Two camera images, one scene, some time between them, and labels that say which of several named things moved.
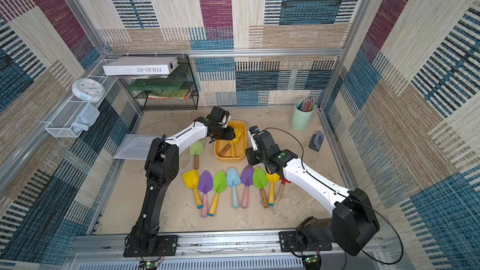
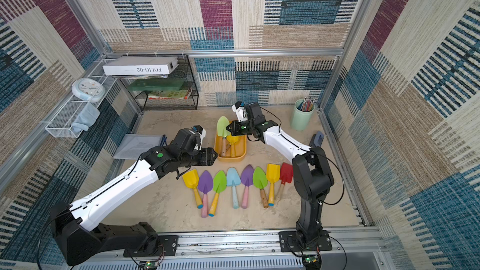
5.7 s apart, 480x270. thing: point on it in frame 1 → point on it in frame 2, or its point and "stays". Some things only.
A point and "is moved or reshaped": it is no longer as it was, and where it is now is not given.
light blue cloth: x=85 y=118 stays
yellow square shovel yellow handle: x=272 y=179 stays
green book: x=154 y=84 stays
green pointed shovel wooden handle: x=260 y=180 stays
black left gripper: x=229 y=135 → x=207 y=158
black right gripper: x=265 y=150 → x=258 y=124
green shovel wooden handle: x=196 y=149 is moved or reshaped
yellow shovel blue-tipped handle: x=192 y=179 stays
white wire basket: x=75 y=114 stays
